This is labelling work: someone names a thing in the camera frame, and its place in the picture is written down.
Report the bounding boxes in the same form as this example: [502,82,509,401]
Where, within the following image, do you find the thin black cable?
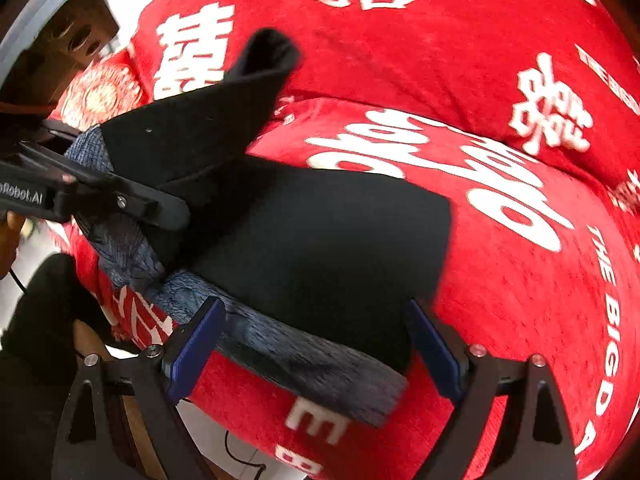
[6,266,30,296]

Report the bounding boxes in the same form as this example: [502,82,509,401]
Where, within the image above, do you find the black pants with grey waistband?
[67,28,451,426]

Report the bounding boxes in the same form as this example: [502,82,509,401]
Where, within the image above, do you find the red gold round cushion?
[50,49,150,131]

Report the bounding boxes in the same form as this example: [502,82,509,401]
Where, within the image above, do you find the person's left hand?
[0,211,25,278]

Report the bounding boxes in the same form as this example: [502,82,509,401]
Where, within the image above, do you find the person's black-clad leg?
[1,254,111,479]

